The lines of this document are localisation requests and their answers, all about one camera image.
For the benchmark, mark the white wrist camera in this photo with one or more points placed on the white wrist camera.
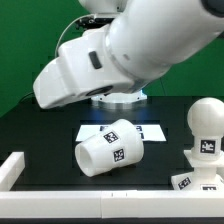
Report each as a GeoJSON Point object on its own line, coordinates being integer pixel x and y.
{"type": "Point", "coordinates": [56, 86]}

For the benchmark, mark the white marker sheet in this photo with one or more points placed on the white marker sheet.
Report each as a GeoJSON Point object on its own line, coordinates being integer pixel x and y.
{"type": "Point", "coordinates": [149, 132]}

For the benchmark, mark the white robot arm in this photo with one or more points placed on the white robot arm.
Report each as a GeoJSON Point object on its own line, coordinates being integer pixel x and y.
{"type": "Point", "coordinates": [139, 46]}

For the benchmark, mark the white lamp bulb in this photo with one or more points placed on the white lamp bulb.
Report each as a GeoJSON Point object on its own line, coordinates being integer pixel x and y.
{"type": "Point", "coordinates": [206, 121]}

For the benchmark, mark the black camera stand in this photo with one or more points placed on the black camera stand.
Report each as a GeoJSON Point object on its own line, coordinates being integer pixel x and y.
{"type": "Point", "coordinates": [92, 23]}

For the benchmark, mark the white lamp shade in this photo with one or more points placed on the white lamp shade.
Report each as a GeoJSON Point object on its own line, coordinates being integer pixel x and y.
{"type": "Point", "coordinates": [118, 145]}

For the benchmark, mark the white lamp base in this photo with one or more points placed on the white lamp base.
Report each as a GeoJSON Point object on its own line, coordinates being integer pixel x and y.
{"type": "Point", "coordinates": [204, 176]}

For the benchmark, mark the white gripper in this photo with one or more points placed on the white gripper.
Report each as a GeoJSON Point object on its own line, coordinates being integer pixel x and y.
{"type": "Point", "coordinates": [91, 46]}

